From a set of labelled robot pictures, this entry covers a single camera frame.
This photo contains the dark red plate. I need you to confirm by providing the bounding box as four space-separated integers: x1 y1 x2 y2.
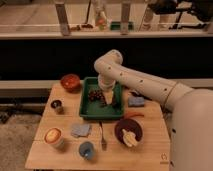
114 118 143 148

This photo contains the blue cup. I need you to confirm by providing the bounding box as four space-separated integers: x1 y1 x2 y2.
79 141 95 160

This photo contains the dark grape bunch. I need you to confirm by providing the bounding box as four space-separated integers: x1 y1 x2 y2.
88 90 107 107

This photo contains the small metal cup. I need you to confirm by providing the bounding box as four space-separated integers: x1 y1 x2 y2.
51 100 63 114

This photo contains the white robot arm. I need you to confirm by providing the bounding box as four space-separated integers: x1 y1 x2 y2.
94 49 213 171

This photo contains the orange bowl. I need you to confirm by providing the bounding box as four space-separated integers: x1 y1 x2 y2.
60 74 80 91

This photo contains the banana on plate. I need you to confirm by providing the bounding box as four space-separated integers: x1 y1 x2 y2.
122 129 138 147

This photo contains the grey-blue folded cloth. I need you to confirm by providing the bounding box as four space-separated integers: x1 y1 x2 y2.
71 123 92 138

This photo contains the green plastic tray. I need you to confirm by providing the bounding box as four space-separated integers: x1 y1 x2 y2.
79 77 124 120

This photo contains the white cup orange inside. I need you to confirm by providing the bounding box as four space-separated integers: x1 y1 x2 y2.
44 128 64 148

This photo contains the metal fork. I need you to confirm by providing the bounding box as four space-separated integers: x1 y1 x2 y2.
99 122 107 151

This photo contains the blue sponge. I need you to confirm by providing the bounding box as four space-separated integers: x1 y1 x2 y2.
128 97 145 107

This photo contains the green box in background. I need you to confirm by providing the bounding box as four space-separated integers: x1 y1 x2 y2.
110 21 135 31

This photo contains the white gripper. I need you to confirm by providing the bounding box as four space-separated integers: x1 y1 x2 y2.
98 76 115 104

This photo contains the orange carrot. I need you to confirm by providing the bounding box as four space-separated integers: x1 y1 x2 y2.
124 112 144 118

